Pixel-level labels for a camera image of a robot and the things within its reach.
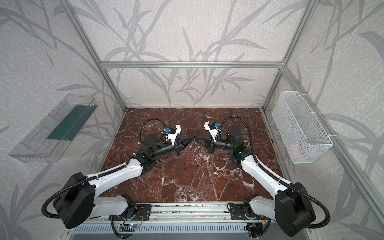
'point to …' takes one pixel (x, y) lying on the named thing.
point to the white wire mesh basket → (304, 138)
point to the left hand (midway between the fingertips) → (194, 136)
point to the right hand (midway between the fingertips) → (197, 135)
